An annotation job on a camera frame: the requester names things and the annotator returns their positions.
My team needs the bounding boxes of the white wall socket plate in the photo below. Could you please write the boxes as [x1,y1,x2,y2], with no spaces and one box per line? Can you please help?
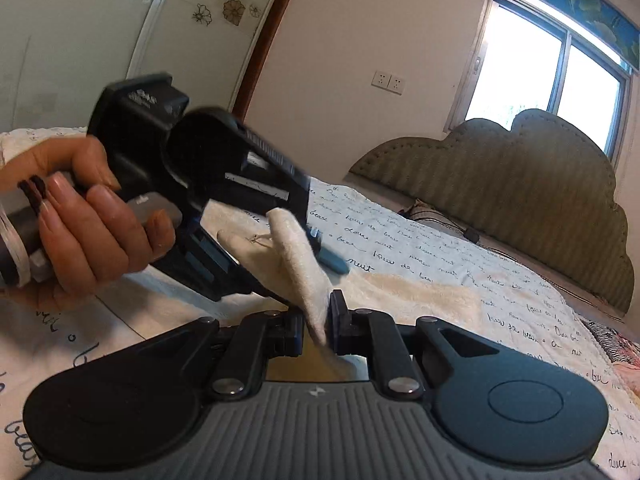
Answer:
[371,70,406,96]

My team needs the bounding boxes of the cream textured pants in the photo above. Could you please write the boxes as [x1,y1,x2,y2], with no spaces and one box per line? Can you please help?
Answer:
[204,202,482,382]

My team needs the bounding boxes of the brown wooden door frame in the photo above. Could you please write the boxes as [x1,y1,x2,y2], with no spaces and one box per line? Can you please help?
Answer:
[232,0,291,120]

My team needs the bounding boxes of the olive green padded headboard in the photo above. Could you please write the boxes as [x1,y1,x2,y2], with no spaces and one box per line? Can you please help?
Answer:
[350,110,634,313]

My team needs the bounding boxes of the white wardrobe with flower decals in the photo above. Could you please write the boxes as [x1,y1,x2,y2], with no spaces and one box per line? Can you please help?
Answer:
[1,0,273,131]

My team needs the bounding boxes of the patterned pillow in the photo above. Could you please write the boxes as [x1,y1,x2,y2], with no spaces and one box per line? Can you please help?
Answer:
[398,200,471,243]

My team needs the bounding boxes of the person's left hand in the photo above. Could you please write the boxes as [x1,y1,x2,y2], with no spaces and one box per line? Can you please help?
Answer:
[1,136,175,312]

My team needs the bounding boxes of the window with metal frame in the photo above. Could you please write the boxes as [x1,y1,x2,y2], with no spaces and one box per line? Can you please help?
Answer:
[446,0,632,160]

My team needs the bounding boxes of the pink floral bedding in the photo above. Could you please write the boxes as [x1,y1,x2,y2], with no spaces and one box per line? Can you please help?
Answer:
[582,318,640,394]

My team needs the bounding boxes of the black device on bed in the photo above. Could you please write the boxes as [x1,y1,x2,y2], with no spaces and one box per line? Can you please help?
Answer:
[463,228,480,244]

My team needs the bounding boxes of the white blanket with script text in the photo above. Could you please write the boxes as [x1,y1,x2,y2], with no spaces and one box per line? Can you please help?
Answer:
[0,127,640,480]

